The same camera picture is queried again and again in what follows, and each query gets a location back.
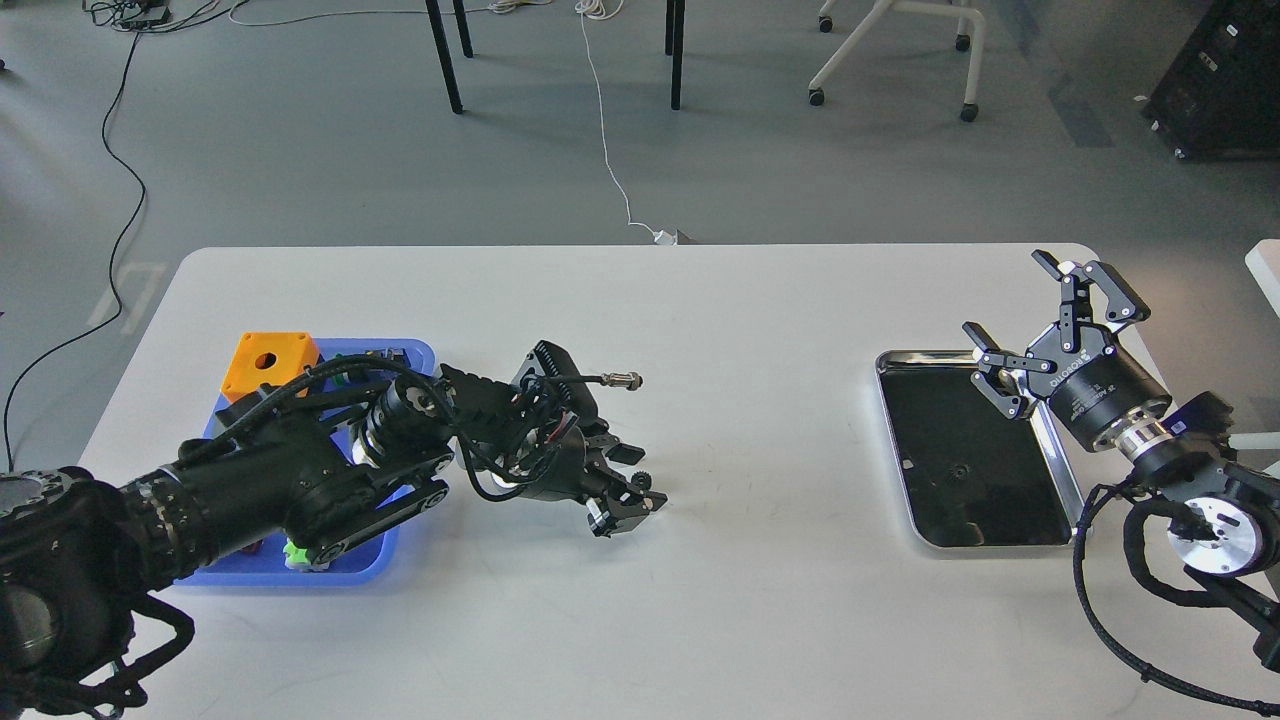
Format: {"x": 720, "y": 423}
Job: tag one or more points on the yellow black switch part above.
{"x": 391, "y": 354}

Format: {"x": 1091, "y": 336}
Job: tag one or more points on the black equipment case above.
{"x": 1219, "y": 99}

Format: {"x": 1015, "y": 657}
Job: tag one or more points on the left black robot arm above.
{"x": 340, "y": 453}

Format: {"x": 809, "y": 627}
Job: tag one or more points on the blue plastic tray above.
{"x": 354, "y": 567}

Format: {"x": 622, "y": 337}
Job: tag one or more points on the white object at edge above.
{"x": 1263, "y": 263}

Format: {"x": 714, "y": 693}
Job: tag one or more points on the green silver push button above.
{"x": 296, "y": 559}

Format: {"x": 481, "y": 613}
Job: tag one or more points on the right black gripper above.
{"x": 1090, "y": 389}

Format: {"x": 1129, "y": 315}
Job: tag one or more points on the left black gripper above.
{"x": 576, "y": 468}

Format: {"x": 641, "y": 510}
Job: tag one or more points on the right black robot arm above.
{"x": 1199, "y": 522}

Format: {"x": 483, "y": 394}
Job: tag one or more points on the silver metal tray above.
{"x": 975, "y": 481}

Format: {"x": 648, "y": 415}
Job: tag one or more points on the white rolling chair base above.
{"x": 876, "y": 60}

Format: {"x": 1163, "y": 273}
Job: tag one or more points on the orange box with hole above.
{"x": 273, "y": 358}

